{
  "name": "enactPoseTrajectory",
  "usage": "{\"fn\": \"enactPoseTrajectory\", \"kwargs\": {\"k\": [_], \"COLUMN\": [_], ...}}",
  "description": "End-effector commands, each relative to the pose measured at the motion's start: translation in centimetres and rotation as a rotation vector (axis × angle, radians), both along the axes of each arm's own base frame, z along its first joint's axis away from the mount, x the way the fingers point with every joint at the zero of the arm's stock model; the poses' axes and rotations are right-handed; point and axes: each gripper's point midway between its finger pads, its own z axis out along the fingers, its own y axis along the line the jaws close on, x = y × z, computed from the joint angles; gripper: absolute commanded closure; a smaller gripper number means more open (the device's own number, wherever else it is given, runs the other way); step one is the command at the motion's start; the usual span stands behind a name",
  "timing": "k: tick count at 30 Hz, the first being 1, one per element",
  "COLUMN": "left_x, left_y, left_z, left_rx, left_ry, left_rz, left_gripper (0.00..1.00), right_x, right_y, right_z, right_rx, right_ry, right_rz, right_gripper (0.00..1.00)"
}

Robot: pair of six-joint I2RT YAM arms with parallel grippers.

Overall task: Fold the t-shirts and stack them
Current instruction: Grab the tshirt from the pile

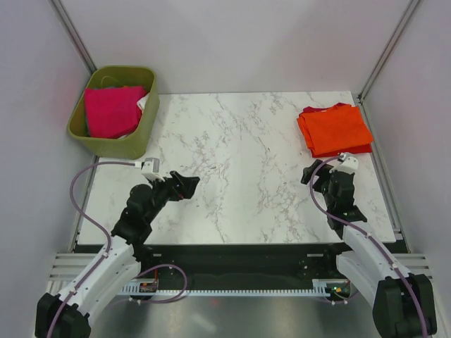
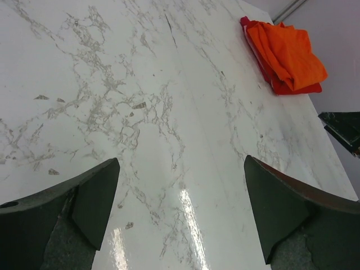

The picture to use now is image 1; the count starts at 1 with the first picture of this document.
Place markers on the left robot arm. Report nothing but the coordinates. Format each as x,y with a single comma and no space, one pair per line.
75,309

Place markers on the aluminium frame post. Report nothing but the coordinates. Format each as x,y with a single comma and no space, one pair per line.
72,32
400,28

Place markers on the aluminium rail profile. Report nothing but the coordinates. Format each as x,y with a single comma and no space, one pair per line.
68,266

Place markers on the magenta t shirt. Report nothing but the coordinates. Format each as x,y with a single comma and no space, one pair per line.
113,112

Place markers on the left aluminium frame post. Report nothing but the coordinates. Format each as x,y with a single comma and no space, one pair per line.
72,32

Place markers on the white orange t shirt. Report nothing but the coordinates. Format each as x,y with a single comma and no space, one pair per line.
141,105

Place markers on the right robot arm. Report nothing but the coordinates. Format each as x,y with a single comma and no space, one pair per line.
402,302

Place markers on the white slotted cable duct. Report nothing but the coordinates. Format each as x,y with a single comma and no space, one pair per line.
318,289

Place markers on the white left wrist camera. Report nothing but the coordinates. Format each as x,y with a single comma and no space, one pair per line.
150,169

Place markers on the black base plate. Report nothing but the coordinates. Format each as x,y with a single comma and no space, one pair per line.
221,267

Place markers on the folded orange t shirt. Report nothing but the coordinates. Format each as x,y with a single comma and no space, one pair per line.
334,128

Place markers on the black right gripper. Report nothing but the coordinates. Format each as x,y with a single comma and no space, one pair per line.
307,172

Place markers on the olive green plastic bin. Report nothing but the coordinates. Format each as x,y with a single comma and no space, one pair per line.
134,145

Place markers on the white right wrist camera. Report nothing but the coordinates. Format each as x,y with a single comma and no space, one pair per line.
348,163

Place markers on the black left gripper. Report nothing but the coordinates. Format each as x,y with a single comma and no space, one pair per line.
185,189

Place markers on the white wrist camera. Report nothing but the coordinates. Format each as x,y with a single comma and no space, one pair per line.
348,163
150,169

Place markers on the right aluminium frame post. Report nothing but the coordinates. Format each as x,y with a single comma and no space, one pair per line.
400,28

